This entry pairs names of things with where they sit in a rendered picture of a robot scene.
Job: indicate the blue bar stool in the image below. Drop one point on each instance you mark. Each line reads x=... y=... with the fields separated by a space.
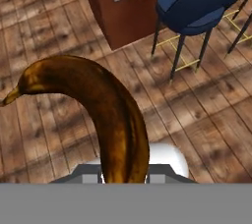
x=241 y=28
x=193 y=5

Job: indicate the white round object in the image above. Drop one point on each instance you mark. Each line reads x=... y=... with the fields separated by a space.
x=169 y=157

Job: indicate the brown yellow banana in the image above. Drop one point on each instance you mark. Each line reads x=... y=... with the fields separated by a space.
x=111 y=110

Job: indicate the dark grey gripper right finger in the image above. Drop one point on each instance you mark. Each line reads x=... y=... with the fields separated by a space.
x=164 y=173

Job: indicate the brown island with marble top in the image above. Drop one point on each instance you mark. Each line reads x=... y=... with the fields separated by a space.
x=128 y=2

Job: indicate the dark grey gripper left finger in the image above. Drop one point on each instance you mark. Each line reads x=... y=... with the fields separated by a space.
x=86 y=173

